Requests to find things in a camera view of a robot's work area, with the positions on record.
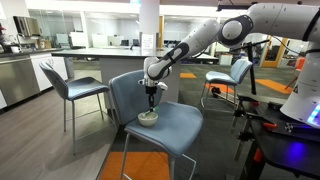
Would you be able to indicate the black camera tripod stand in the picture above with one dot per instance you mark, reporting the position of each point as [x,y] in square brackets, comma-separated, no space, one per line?
[249,48]

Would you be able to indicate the left blue chair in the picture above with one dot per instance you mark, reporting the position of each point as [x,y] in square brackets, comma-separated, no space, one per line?
[72,91]

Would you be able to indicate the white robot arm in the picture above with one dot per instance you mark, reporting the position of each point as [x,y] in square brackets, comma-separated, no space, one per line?
[301,22]

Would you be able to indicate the white mug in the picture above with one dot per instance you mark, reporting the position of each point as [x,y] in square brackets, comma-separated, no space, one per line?
[15,49]

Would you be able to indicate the blue chair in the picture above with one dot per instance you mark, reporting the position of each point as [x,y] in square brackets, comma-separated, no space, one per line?
[72,91]
[237,73]
[177,125]

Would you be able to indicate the far right blue chair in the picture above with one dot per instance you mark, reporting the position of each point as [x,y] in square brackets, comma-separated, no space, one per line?
[237,73]

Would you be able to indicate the white ceramic bowl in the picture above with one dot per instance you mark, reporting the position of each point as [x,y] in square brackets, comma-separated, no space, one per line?
[148,120]

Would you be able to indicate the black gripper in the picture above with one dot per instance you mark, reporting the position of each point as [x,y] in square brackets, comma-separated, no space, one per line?
[151,91]

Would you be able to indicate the front blue chair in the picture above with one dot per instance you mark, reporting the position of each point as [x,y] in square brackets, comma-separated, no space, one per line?
[177,125]

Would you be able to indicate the orange framed door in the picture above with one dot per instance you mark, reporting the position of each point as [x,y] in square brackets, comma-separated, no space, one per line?
[273,51]

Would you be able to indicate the white sign holder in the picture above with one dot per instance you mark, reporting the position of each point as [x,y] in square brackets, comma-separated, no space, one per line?
[147,41]

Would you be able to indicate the green marker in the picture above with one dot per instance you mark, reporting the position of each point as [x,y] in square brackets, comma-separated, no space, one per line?
[148,112]

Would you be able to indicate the stainless steel dishwasher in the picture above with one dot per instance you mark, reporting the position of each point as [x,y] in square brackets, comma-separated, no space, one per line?
[17,79]

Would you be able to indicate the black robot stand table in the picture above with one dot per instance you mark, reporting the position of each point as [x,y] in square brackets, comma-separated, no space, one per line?
[276,140]

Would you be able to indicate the grey counter island table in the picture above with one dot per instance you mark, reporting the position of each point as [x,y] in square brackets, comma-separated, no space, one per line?
[117,61]

